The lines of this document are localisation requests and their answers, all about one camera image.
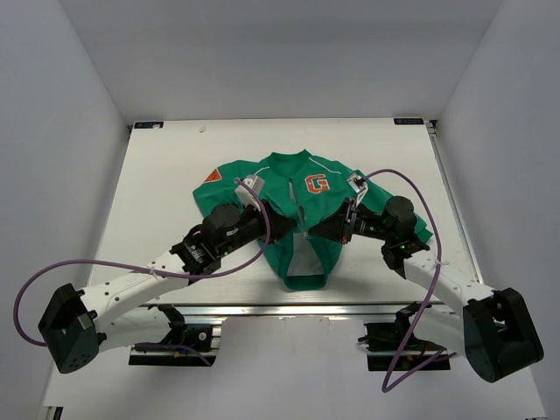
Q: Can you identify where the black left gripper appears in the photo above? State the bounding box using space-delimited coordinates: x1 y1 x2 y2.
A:
217 198 297 258

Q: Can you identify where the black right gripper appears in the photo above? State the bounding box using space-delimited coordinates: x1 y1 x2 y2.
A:
309 198 394 244

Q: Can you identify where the green varsity jacket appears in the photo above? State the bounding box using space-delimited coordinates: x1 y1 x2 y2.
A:
192 149 434 292

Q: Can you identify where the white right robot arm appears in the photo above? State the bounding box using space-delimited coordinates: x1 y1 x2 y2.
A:
310 196 544 382

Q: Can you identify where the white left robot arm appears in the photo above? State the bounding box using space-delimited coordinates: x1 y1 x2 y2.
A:
38 202 297 374

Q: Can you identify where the blue right corner label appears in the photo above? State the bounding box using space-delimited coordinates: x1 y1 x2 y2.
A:
393 117 424 125

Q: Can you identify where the blue corner label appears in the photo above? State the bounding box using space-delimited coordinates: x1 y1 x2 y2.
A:
393 117 424 125
133 121 164 130

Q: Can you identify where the blue left corner label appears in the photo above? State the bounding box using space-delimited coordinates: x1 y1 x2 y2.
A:
133 121 164 130

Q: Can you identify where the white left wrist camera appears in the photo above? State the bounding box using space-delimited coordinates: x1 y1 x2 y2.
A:
234 175 265 211

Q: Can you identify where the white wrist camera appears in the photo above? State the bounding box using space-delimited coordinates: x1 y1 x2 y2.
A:
234 175 265 211
346 172 368 206

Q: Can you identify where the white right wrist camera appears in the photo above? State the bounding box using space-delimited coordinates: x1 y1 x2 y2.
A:
346 172 368 206

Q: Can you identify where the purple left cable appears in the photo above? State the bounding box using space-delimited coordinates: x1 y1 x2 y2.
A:
12 177 272 367

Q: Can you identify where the aluminium table edge rail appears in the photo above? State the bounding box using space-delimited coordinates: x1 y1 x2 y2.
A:
130 302 438 319

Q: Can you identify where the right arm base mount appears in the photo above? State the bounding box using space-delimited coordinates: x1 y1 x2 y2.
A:
359 301 452 373

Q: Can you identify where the aluminium right side rail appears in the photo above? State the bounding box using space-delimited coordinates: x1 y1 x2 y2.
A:
425 120 485 284

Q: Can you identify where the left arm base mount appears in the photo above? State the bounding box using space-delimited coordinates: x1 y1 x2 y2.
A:
129 304 222 368

